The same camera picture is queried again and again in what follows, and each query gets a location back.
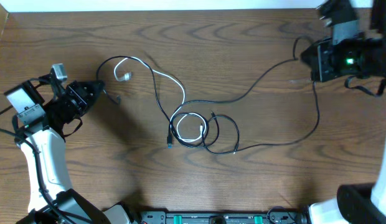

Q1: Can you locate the white USB cable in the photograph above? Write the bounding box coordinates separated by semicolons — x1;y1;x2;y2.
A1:
113;56;208;143

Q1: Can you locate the black braided USB cable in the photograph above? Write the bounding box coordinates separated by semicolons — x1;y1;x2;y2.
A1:
95;55;220;149

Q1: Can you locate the thin black USB cable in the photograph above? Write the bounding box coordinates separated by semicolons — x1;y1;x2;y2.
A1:
169;35;321;156

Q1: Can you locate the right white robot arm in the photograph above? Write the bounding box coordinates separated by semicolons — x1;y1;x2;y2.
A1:
295;0;386;223

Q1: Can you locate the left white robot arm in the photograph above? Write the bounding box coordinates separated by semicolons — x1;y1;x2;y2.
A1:
5;80;133;223

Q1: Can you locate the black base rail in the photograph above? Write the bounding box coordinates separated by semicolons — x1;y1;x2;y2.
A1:
134;207;311;224

